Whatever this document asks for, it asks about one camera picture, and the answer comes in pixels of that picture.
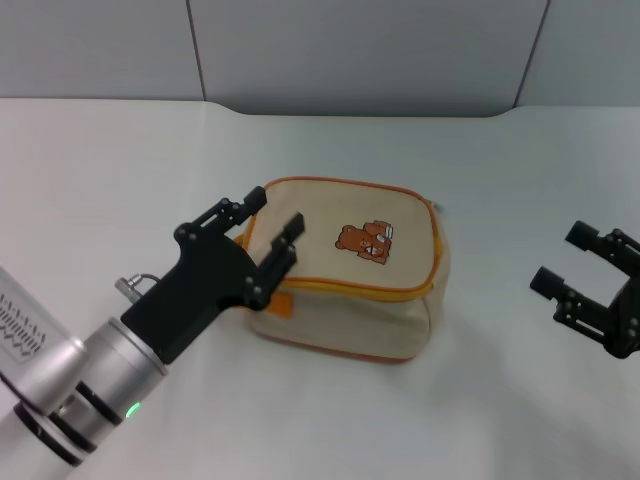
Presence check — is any beige bear print food bag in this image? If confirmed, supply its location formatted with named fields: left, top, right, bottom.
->
left=234, top=174, right=451, bottom=367

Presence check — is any left wrist cable connector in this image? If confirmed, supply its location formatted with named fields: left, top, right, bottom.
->
left=114, top=271, right=161, bottom=301

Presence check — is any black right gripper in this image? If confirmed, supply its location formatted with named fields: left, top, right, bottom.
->
left=529, top=219, right=640, bottom=360

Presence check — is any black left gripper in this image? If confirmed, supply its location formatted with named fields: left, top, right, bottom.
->
left=121, top=185, right=306, bottom=365

